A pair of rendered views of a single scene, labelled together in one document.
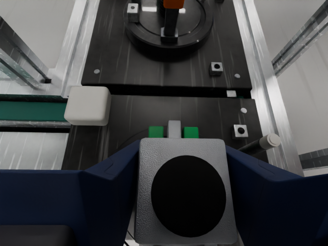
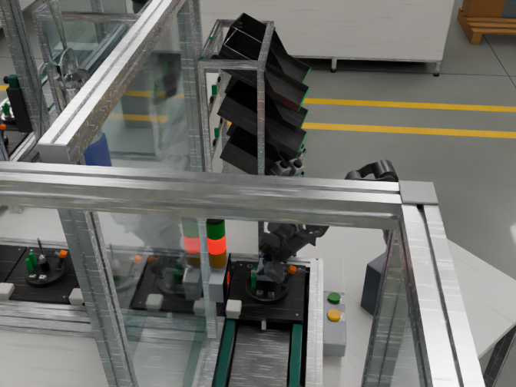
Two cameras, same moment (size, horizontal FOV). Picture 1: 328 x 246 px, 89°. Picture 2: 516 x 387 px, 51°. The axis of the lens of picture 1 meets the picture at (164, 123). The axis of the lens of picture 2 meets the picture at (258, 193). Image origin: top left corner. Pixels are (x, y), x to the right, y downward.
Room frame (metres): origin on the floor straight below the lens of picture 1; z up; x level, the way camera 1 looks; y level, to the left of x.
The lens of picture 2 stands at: (-0.22, 1.19, 2.27)
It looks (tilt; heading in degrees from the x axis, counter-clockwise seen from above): 37 degrees down; 281
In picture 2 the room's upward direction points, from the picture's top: straight up
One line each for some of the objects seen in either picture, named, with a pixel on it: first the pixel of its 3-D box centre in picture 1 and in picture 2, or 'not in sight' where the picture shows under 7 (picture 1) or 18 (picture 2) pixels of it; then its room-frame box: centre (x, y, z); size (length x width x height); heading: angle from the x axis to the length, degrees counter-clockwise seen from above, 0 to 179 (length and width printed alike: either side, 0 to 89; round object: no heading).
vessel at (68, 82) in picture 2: not in sight; (75, 96); (0.85, -0.54, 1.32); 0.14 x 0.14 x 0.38
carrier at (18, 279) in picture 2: not in sight; (44, 263); (0.74, 0.06, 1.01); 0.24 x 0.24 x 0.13; 5
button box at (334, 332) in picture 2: not in sight; (333, 322); (-0.22, 0.05, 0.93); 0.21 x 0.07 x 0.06; 95
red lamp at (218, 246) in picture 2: not in sight; (216, 241); (0.10, 0.19, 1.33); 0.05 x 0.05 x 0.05
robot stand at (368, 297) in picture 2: not in sight; (393, 287); (-0.40, -0.10, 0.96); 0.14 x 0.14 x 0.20; 50
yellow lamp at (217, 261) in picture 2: not in sight; (216, 255); (0.10, 0.19, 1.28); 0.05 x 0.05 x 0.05
